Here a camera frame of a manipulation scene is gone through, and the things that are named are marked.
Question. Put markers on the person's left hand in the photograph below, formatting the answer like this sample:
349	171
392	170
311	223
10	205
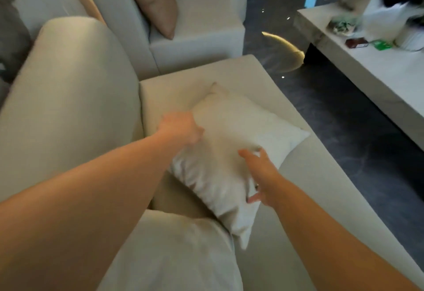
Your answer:
177	125

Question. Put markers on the person's right hand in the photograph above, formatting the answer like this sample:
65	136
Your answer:
265	178

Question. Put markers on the person's right thumb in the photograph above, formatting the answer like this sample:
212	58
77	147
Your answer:
246	156

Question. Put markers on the person's left fingers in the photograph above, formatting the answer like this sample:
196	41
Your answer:
196	133

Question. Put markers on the white square throw pillow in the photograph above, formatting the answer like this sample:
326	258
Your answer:
228	135

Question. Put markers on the person's left forearm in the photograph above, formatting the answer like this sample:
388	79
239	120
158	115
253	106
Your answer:
82	208

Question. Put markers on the person's right forearm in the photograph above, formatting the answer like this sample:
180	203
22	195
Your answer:
331	244

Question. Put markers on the beige fabric armchair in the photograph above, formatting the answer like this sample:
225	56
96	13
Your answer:
205	16

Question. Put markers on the beige fabric cushion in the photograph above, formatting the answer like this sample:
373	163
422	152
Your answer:
172	254

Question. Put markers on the beige fabric sofa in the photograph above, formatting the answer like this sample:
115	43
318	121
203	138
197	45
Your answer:
76	102

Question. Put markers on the white marble coffee table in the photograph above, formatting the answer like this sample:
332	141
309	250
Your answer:
384	78

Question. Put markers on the dark red small box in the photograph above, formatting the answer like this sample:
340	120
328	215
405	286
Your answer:
356	42

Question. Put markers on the glass dish with green contents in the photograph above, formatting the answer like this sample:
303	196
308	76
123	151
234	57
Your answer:
343	25

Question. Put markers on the green small packet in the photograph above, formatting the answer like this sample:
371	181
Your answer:
381	44

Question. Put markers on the white crumpled bag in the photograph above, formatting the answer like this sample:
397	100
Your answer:
384	19

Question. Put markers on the white round pot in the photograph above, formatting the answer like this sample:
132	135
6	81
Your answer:
410	39

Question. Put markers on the dark leafy plant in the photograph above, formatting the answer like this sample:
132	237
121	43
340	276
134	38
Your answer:
13	29

